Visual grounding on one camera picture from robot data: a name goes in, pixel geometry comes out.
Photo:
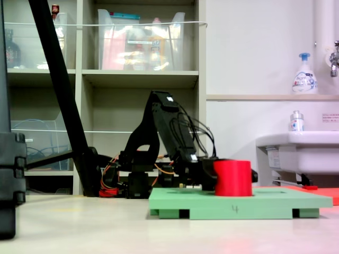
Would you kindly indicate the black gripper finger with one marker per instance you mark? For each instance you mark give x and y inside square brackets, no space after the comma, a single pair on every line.
[254,176]
[209,174]

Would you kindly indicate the red cylinder block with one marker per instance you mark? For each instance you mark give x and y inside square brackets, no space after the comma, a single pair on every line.
[233,180]

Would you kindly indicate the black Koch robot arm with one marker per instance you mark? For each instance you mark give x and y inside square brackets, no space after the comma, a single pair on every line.
[172,127]

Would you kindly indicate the green shape-sorting board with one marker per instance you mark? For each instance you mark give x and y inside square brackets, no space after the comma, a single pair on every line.
[238,206]

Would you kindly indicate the white sink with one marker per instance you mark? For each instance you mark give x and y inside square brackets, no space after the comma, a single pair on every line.
[304,153]

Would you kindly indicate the small clear sanitizer bottle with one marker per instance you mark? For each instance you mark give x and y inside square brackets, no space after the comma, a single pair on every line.
[296,123]

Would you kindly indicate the white blue soap pump bottle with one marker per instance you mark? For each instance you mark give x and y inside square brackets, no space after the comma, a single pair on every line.
[304,79]

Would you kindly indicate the large clear plastic bin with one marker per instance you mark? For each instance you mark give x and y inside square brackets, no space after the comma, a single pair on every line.
[174,53]

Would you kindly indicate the beige shelf unit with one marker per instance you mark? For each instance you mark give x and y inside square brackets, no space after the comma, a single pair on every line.
[119,76]

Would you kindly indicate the pink-capped bottle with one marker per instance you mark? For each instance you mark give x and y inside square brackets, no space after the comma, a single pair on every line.
[156,45]

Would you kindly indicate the metal faucet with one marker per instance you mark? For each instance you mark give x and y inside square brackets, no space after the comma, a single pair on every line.
[334,62]

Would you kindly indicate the clear file holder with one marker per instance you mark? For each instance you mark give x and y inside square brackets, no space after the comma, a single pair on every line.
[39,143]

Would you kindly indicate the white vertical pipe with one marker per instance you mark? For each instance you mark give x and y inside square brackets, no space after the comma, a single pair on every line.
[324,26]

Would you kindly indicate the black tripod leg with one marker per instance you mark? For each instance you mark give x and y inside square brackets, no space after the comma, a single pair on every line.
[58,74]

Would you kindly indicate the teal-edged packet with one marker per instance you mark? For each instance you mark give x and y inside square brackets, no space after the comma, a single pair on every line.
[124,16]

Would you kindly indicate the notched black stack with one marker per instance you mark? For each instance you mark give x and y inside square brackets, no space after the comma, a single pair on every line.
[10,172]

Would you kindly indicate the clear plastic storage box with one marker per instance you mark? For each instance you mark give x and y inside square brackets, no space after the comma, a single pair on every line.
[26,47]

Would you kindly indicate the small red-capped bottle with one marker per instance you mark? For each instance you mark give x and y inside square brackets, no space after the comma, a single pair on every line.
[55,10]

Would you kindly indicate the dark glass bottle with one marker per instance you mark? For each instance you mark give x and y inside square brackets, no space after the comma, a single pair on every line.
[12,53]

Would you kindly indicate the pink wall sticker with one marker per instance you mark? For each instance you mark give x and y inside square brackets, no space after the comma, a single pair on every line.
[330,117]

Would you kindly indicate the dark grey upright post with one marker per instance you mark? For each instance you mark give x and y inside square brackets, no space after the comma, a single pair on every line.
[4,79]

